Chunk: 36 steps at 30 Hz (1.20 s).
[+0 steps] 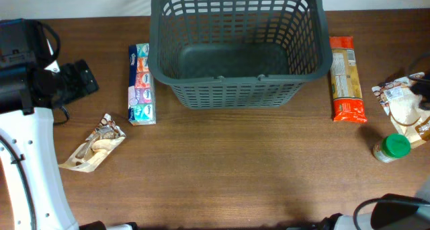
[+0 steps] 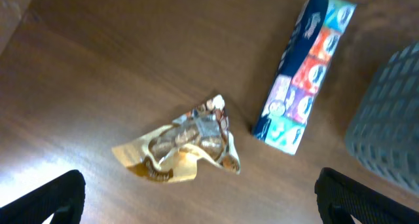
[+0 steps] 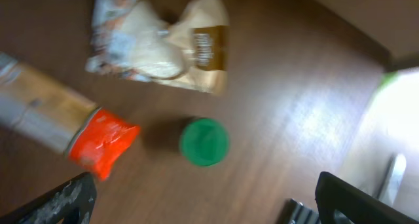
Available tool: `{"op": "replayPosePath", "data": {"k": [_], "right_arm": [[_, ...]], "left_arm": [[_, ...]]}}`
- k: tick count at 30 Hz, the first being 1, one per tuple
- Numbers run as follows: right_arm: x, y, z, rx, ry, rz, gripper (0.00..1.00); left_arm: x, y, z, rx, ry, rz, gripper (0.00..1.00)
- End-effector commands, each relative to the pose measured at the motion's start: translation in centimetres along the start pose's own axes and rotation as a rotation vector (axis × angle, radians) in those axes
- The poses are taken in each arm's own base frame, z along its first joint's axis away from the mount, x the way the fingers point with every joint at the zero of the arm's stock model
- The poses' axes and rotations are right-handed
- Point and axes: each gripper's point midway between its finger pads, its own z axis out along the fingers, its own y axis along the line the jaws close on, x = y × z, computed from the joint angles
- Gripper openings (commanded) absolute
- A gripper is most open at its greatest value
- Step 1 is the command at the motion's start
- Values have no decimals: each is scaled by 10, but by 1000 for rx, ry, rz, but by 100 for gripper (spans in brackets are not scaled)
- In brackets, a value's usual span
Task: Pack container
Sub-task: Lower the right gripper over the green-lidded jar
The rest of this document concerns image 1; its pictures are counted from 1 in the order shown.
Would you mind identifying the Kleenex tissue multipack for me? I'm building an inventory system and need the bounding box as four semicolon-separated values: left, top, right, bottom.
128;43;156;126

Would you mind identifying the orange spaghetti pasta packet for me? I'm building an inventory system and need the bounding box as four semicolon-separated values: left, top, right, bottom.
329;36;368;123

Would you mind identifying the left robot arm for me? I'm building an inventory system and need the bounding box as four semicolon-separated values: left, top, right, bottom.
1;19;106;229

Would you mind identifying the grey plastic shopping basket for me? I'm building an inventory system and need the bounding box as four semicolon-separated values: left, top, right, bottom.
148;0;333;110

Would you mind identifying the white rice pouch right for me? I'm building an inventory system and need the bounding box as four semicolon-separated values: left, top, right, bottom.
372;77;429;149

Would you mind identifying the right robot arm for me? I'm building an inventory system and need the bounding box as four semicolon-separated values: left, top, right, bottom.
319;73;429;229

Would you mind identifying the brown snack pouch left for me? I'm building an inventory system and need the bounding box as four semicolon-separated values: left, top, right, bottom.
58;114;126;173

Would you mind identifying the green lidded jar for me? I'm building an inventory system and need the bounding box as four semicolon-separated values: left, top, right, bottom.
372;134;411;163

